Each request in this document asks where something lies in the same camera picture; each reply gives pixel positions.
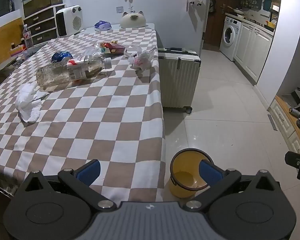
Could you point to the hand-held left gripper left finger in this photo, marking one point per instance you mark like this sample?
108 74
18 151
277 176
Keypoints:
88 172

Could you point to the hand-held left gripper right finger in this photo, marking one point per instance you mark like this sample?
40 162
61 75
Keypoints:
210 172

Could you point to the yellow trash bin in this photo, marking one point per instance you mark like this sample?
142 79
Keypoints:
183 181

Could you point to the white tissue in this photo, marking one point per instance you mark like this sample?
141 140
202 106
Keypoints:
28 102

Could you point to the large red-label plastic bottle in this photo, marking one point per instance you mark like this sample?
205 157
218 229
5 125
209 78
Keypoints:
77 70

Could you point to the crushed blue can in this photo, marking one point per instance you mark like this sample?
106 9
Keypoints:
61 56

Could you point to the crushed clear plastic bottle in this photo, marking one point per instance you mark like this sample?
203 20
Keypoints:
92 52

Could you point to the white plastic bag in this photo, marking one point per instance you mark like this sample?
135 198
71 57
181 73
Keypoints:
140 58

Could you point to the red snack packet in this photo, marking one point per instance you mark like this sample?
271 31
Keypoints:
113 48

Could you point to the white wood-top drawer cabinet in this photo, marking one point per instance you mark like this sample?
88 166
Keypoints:
283 122

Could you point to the brown white checkered tablecloth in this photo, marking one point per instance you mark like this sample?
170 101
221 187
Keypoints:
102 110

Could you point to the white ribbed suitcase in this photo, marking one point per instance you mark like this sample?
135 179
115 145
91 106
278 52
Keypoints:
178 80

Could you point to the white kitchen cabinets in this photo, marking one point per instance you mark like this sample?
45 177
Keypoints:
252 47

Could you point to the white washing machine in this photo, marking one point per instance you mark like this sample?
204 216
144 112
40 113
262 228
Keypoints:
230 37

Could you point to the brown wooden door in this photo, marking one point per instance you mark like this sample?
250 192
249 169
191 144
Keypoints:
215 30

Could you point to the blue tissue packet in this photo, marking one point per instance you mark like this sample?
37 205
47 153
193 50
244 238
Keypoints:
103 26

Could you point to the clear water bottle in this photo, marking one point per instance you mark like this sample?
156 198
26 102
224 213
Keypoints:
27 37

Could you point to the white space heater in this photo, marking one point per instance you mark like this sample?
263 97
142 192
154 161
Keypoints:
68 21

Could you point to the cream cat-shaped appliance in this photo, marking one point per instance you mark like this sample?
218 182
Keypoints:
133 20

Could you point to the hanging tote bag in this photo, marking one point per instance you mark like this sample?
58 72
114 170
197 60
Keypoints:
211 3

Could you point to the white sheep plush toy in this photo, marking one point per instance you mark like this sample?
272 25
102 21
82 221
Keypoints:
196 0

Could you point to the glass fish tank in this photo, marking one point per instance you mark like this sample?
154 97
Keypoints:
42 1

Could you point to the white wall outlet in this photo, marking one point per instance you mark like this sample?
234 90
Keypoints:
119 9

